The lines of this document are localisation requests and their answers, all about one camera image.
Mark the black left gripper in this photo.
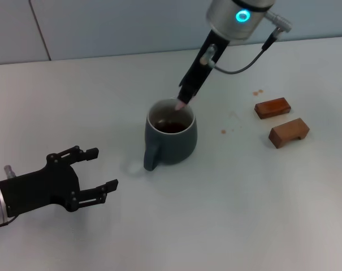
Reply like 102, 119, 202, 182
0, 145, 119, 218

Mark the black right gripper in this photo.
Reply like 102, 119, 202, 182
177, 29, 231, 106

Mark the dark grey ceramic cup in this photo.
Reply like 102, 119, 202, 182
143, 98, 198, 172

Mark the brown liquid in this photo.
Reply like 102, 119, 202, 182
154, 121, 187, 134

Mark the right gripper silver fitting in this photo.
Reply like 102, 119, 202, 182
200, 44, 217, 68

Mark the gripper silver fitting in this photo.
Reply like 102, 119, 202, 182
3, 164, 16, 179
200, 44, 217, 68

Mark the left gripper silver fitting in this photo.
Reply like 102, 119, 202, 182
3, 164, 16, 179

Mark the flat reddish wooden block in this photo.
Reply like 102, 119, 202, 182
254, 97, 291, 120

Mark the notched light wooden block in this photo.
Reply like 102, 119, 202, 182
268, 117, 310, 150

